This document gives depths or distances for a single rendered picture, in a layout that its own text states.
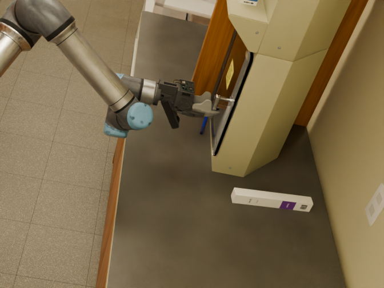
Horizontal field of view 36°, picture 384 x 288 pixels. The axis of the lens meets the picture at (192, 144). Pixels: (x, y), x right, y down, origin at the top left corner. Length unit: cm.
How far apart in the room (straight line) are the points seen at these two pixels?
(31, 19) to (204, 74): 78
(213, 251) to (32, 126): 193
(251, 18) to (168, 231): 65
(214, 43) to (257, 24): 47
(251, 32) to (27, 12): 61
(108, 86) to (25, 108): 195
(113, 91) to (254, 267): 65
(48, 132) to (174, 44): 113
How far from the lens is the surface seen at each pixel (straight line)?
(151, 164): 196
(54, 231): 295
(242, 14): 170
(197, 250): 176
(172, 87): 184
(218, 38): 214
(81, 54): 166
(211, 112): 189
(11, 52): 174
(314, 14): 171
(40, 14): 165
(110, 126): 182
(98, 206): 309
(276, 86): 182
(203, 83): 224
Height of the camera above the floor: 223
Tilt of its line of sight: 38 degrees down
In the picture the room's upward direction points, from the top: 19 degrees clockwise
